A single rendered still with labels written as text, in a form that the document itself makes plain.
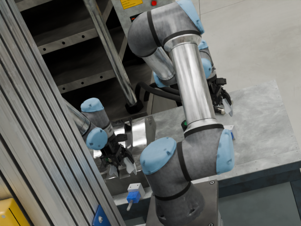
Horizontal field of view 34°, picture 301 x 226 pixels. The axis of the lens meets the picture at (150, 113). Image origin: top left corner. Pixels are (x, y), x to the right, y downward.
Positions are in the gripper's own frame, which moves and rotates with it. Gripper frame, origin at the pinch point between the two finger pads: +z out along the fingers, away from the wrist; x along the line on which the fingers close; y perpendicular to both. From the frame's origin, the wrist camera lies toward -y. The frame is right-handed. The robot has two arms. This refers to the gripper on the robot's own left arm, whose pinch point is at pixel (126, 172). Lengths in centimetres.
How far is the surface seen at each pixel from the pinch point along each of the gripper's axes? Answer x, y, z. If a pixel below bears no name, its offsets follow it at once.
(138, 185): 2.3, 0.0, 7.4
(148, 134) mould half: -2.9, -34.4, 5.3
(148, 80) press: -30, -112, 15
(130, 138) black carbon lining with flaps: -9.4, -29.2, 2.7
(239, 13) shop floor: -35, -410, 96
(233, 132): 37, -33, 10
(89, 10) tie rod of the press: -28, -75, -47
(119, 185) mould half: -8.0, -2.9, 8.6
